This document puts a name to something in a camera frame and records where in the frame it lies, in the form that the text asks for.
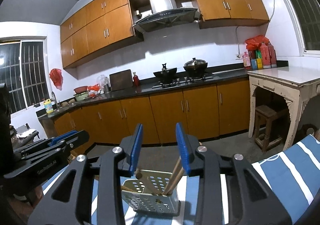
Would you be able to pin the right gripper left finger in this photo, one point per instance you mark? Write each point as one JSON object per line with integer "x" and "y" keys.
{"x": 131, "y": 147}

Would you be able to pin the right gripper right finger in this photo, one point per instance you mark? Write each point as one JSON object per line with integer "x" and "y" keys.
{"x": 187, "y": 146}

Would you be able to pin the wooden chopstick group one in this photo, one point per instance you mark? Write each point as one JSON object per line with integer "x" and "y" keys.
{"x": 175, "y": 181}

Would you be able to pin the wooden chopstick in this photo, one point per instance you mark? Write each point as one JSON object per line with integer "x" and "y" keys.
{"x": 174, "y": 174}
{"x": 127, "y": 189}

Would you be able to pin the orange lower kitchen cabinets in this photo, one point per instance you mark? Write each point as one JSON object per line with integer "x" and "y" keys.
{"x": 206, "y": 111}

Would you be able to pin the orange kitchen cabinets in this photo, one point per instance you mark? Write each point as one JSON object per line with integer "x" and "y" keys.
{"x": 103, "y": 26}
{"x": 206, "y": 111}

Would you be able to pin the orange upper kitchen cabinets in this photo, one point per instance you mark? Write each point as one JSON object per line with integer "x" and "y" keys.
{"x": 103, "y": 26}

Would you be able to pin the green perforated utensil holder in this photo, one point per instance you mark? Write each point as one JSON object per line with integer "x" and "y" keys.
{"x": 144, "y": 201}

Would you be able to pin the yellow detergent bottle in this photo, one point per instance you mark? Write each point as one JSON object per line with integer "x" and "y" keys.
{"x": 48, "y": 106}

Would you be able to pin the black gas stove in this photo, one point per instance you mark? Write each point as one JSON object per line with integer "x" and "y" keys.
{"x": 184, "y": 81}

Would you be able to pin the small red bottle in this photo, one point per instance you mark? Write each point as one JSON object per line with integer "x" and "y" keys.
{"x": 136, "y": 80}

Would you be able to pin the dark cutting board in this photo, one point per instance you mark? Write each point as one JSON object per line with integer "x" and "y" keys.
{"x": 121, "y": 80}

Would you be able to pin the glass jar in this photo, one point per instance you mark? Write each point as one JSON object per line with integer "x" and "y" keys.
{"x": 104, "y": 83}

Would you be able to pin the black wok left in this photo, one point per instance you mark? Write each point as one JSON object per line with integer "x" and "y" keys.
{"x": 166, "y": 75}

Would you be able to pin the green and red bowls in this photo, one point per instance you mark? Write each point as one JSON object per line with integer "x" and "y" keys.
{"x": 81, "y": 93}

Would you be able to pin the black lidded wok right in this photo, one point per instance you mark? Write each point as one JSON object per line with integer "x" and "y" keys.
{"x": 196, "y": 68}

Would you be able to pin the wooden stool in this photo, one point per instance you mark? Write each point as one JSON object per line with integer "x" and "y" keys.
{"x": 264, "y": 114}

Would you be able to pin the barred window left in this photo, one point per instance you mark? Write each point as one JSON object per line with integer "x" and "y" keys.
{"x": 23, "y": 71}

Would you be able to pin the blue white striped tablecloth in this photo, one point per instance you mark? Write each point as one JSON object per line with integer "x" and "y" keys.
{"x": 282, "y": 189}

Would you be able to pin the red bags and bottles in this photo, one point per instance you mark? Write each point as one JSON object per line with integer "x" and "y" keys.
{"x": 261, "y": 53}

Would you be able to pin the cream wooden side table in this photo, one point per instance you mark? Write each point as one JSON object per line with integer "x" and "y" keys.
{"x": 296, "y": 84}

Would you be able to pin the steel range hood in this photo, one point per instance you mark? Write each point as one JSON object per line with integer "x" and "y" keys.
{"x": 152, "y": 15}

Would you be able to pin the red plastic bag on wall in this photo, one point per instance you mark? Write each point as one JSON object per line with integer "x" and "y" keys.
{"x": 57, "y": 78}

